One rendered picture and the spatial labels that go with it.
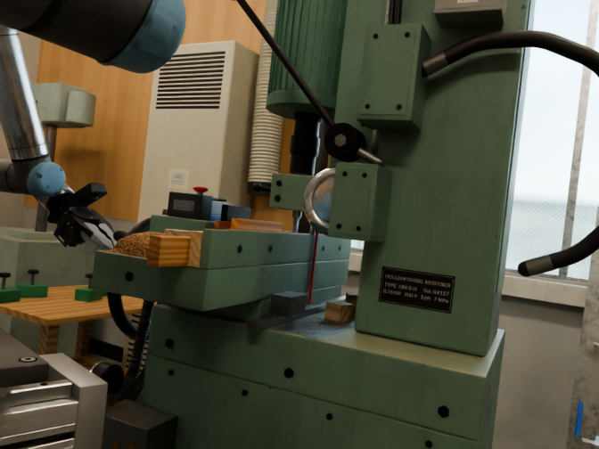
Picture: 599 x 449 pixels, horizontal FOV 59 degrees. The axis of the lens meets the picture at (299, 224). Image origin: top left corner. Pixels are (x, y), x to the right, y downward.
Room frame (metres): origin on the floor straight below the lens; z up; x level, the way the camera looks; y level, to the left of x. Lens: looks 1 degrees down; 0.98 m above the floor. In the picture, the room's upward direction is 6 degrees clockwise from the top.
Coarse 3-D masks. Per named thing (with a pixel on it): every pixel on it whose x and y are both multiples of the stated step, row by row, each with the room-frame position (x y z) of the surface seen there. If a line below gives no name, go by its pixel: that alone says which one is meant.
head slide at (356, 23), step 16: (352, 0) 0.98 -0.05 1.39; (368, 0) 0.96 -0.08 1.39; (384, 0) 0.95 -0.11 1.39; (352, 16) 0.98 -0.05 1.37; (368, 16) 0.96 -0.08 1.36; (384, 16) 0.95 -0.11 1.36; (352, 32) 0.98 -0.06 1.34; (352, 48) 0.97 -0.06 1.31; (352, 64) 0.97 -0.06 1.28; (352, 80) 0.97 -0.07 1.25; (352, 96) 0.97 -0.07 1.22; (336, 112) 0.98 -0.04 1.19; (352, 112) 0.97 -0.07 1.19; (368, 128) 0.95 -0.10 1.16; (368, 144) 0.95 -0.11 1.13; (336, 160) 0.98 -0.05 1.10
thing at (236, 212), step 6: (222, 210) 1.02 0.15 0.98; (228, 210) 1.02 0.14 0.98; (234, 210) 1.04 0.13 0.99; (240, 210) 1.06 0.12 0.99; (246, 210) 1.08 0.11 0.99; (222, 216) 1.02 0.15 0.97; (228, 216) 1.02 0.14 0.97; (234, 216) 1.04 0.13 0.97; (240, 216) 1.06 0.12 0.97; (246, 216) 1.09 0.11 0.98
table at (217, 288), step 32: (96, 256) 0.81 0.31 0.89; (128, 256) 0.79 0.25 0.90; (96, 288) 0.81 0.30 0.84; (128, 288) 0.78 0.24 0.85; (160, 288) 0.76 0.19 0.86; (192, 288) 0.74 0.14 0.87; (224, 288) 0.77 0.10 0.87; (256, 288) 0.86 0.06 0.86; (288, 288) 0.97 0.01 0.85; (320, 288) 1.12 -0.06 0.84
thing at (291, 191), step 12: (276, 180) 1.07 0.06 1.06; (288, 180) 1.05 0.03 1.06; (300, 180) 1.04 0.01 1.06; (276, 192) 1.06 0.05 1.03; (288, 192) 1.05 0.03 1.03; (300, 192) 1.04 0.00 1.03; (276, 204) 1.06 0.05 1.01; (288, 204) 1.05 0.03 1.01; (300, 204) 1.04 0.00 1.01; (300, 216) 1.08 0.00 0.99
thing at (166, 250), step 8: (152, 240) 0.69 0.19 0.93; (160, 240) 0.69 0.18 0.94; (168, 240) 0.70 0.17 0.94; (176, 240) 0.72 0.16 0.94; (184, 240) 0.73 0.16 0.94; (152, 248) 0.69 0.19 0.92; (160, 248) 0.69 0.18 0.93; (168, 248) 0.70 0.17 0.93; (176, 248) 0.72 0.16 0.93; (184, 248) 0.73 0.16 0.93; (152, 256) 0.69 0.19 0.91; (160, 256) 0.69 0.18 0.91; (168, 256) 0.70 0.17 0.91; (176, 256) 0.72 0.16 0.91; (184, 256) 0.73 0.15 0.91; (152, 264) 0.69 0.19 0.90; (160, 264) 0.69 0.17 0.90; (168, 264) 0.71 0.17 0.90; (176, 264) 0.72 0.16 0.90; (184, 264) 0.74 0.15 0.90
